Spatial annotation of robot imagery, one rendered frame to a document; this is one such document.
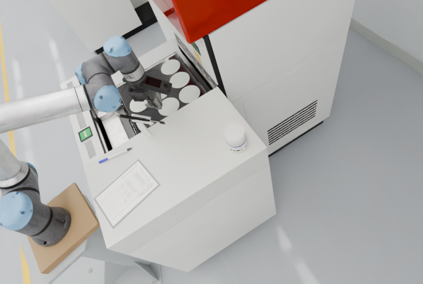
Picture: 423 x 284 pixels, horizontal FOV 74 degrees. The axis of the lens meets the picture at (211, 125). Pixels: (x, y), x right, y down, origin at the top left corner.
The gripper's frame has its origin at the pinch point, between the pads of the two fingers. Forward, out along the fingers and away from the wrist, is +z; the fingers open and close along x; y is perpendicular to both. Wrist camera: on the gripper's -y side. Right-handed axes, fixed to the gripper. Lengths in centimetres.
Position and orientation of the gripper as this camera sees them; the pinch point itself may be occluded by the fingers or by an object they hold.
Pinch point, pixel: (161, 106)
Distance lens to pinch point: 118.4
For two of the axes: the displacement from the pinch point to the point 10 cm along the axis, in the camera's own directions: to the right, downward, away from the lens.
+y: -9.7, 0.1, 2.6
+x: -1.3, 8.5, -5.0
